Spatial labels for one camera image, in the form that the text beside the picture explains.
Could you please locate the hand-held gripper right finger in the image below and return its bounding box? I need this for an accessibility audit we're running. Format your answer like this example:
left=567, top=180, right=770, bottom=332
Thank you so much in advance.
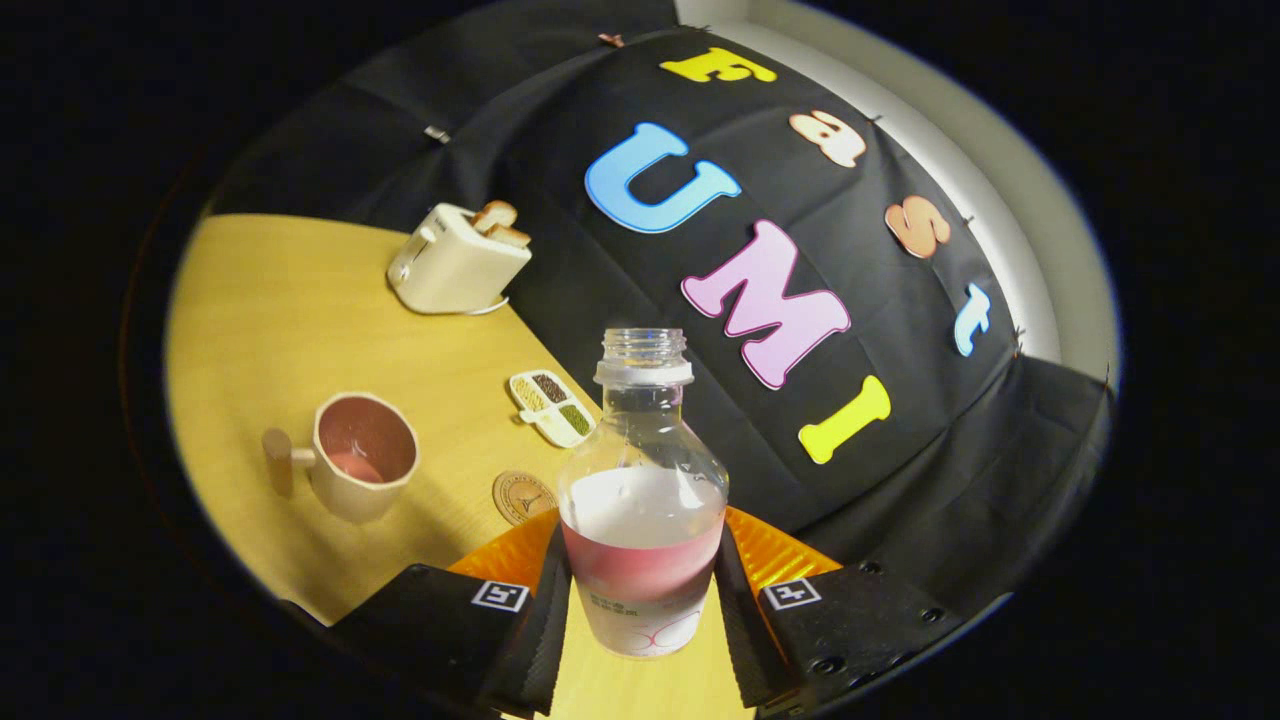
left=712, top=505, right=976, bottom=716

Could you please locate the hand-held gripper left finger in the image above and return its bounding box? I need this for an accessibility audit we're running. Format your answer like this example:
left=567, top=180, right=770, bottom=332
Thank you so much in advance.
left=330, top=508, right=573, bottom=719

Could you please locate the clear juice bottle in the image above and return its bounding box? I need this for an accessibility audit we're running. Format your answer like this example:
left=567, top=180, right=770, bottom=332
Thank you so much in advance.
left=557, top=328, right=730, bottom=659

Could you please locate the round brown coaster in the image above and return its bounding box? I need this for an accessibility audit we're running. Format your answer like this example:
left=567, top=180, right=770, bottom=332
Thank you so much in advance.
left=492, top=471, right=559, bottom=527

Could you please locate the beige cup with wooden handle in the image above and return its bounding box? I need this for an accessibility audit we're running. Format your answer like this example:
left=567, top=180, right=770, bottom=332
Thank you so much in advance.
left=262, top=392, right=421, bottom=525

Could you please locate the white divided grain dish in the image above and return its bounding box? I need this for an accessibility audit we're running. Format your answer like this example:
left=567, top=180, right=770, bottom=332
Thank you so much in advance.
left=508, top=370, right=598, bottom=449

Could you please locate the black backdrop cloth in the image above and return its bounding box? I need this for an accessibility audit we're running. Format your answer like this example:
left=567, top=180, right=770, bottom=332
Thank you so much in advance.
left=205, top=0, right=1116, bottom=611

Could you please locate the cream toaster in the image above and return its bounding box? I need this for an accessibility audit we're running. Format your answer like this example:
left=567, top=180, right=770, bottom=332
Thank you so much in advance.
left=387, top=203, right=533, bottom=316

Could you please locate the wooden table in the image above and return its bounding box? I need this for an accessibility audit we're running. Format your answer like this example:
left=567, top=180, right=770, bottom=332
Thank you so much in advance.
left=165, top=213, right=756, bottom=720

